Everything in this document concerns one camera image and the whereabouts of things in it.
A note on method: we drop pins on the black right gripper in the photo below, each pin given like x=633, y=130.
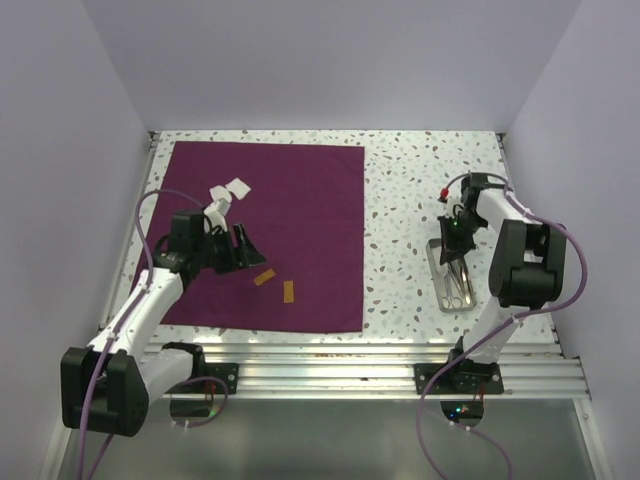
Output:
x=452, y=248

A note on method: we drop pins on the aluminium frame rail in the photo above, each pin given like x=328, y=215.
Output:
x=385, y=370

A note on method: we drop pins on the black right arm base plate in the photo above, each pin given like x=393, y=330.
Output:
x=466, y=378

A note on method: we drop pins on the steel surgical scissors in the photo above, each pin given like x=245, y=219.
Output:
x=449, y=299

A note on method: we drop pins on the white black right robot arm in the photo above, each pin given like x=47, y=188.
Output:
x=526, y=273

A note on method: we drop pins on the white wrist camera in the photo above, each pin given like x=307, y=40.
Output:
x=454, y=202
x=216, y=214

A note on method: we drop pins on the purple cloth mat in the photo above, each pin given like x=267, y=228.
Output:
x=305, y=214

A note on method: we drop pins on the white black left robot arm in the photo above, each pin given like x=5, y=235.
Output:
x=106, y=386

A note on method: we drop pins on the steel instrument tray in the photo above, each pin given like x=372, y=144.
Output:
x=433, y=253

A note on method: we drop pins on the steel surgical forceps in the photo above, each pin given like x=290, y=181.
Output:
x=459, y=277

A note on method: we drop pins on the white gauze pad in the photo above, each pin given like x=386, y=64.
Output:
x=238, y=188
x=219, y=193

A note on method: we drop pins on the tan adhesive bandage strip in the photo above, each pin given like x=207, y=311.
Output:
x=264, y=277
x=288, y=292

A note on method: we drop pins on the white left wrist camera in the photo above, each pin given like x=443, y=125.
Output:
x=216, y=214

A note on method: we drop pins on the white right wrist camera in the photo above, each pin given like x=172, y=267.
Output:
x=454, y=202

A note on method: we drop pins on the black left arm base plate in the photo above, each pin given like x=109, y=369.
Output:
x=216, y=377

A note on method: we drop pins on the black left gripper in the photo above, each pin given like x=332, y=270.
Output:
x=242, y=255

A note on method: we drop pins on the curved steel tweezers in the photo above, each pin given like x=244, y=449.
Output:
x=464, y=282

